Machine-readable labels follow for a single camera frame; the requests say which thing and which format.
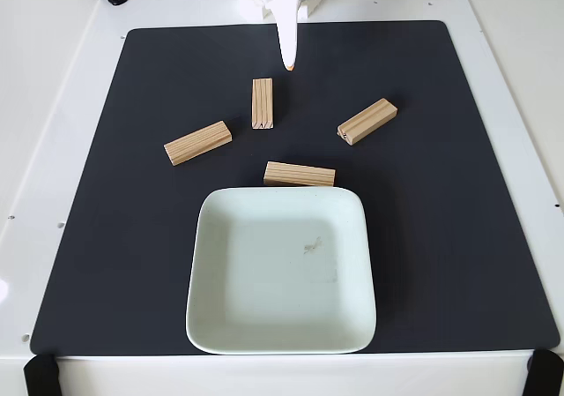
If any four-groove wooden block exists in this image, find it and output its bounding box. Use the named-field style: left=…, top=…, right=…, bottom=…
left=251, top=78, right=275, bottom=131

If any single-groove wooden block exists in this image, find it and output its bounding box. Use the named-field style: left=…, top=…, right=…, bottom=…
left=337, top=98, right=399, bottom=146

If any striped grain wooden block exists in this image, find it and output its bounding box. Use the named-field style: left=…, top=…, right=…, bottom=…
left=263, top=161, right=337, bottom=189

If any pale green square plate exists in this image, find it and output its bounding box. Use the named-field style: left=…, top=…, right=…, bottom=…
left=184, top=186, right=378, bottom=355

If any plain wooden block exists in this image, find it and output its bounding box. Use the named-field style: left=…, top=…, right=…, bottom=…
left=163, top=120, right=234, bottom=167

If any black rubber mat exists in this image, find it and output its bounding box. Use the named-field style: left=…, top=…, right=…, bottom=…
left=29, top=19, right=561, bottom=356

